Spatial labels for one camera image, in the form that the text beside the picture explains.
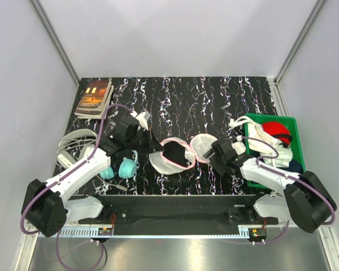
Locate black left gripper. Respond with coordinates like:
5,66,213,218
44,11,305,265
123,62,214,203
126,126,164,155

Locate black bra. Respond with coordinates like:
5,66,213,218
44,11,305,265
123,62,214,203
163,141,188,167

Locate white pink mesh laundry bag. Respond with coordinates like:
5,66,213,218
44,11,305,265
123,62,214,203
149,133,218,175

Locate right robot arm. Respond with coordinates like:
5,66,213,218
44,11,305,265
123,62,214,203
203,139,337,233

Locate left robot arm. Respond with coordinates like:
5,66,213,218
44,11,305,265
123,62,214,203
20,111,163,237

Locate teal cat-ear headphones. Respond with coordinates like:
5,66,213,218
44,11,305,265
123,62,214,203
99,150,138,180

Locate green plastic bin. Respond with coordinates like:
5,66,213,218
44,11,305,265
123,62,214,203
244,113,310,190

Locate red garment in bin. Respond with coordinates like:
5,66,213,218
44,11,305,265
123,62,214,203
262,121,293,145

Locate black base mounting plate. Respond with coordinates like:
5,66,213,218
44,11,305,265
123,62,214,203
79,195,278,237

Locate paperback book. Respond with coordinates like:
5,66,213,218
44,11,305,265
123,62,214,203
74,78,114,119

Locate white headphones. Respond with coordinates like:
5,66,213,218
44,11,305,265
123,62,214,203
56,129,98,169

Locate blue garment in bin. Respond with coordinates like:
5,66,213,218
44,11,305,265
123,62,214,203
287,159,304,174

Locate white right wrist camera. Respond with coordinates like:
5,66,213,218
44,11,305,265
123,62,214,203
231,136,246,155

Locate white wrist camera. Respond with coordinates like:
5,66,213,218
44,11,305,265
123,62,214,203
130,111,151,130
231,136,246,155

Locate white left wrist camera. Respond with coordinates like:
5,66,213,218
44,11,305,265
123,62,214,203
130,111,151,130

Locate grey usb cable plug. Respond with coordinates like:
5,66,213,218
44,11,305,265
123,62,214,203
115,185,128,191

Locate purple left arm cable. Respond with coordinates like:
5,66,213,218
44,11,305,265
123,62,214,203
19,103,136,270

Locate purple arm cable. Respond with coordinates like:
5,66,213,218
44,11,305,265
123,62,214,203
237,135,337,245
19,103,136,270

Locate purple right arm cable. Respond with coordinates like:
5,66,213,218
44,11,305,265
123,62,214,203
237,135,337,245

